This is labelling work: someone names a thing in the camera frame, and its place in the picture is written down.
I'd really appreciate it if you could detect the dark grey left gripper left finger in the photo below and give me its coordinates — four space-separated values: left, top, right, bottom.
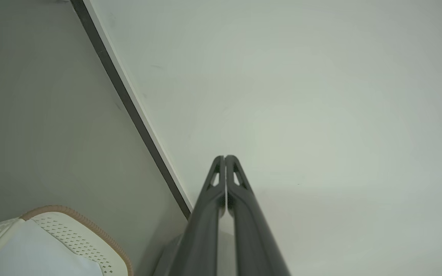
168 155 226 276

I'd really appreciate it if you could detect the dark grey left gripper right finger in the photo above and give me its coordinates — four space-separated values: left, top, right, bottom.
225 154 291 276

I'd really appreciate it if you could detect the white perforated basket brown rim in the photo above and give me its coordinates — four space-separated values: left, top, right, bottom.
0 205 134 276

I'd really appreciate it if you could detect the dark grey baseboard strip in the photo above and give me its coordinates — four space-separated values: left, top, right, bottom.
69 0 194 220

